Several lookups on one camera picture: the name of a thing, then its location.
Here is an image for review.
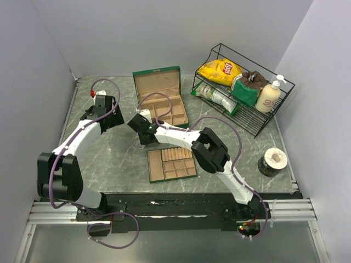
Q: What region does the silver pearl bangle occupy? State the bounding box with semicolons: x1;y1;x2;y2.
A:
172;116;188;125
133;140;145;150

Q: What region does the green jewelry tray insert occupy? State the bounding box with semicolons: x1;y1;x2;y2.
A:
147;147;197;184

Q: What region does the green jewelry box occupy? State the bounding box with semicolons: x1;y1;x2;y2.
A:
132;66;189;128

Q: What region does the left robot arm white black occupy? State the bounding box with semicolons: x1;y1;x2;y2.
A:
37;91;124;220

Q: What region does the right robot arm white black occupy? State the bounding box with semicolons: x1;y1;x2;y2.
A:
127;113;270;219

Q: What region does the green white snack bag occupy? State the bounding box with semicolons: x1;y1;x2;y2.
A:
190;82;238;116

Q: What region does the yellow Lays chips bag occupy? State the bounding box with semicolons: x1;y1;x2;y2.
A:
197;59;242;86

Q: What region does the green brown paper bag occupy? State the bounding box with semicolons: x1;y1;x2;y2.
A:
230;71;267;107

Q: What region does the cream lotion pump bottle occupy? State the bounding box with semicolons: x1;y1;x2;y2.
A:
255;75;287;113

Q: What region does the white tape roll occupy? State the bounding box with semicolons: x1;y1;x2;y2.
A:
257;147;288;177

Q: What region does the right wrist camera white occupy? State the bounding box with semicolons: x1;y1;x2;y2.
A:
136;109;152;122

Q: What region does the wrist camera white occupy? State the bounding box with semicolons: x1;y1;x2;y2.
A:
90;90;106;98
136;109;152;122

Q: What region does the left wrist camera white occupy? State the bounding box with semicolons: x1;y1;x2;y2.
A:
90;90;106;98

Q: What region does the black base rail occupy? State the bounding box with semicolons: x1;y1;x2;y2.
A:
75;191;302;233

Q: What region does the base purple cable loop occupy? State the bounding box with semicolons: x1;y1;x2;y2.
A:
87;213;141;249

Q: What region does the black wire shelf rack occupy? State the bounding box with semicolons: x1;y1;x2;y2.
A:
191;43;296;137

